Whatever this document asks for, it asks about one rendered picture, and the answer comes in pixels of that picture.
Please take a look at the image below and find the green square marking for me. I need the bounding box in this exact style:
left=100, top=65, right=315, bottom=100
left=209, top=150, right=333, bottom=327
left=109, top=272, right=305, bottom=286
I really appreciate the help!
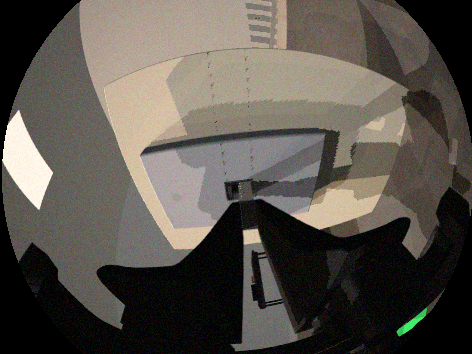
left=397, top=308, right=427, bottom=337

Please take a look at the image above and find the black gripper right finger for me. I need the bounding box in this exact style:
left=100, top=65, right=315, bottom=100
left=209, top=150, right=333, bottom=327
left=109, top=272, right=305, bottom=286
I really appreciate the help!
left=255, top=198, right=411, bottom=334

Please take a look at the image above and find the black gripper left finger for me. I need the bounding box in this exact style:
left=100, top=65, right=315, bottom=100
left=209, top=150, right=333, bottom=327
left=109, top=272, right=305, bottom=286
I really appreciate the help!
left=96, top=202, right=244, bottom=345

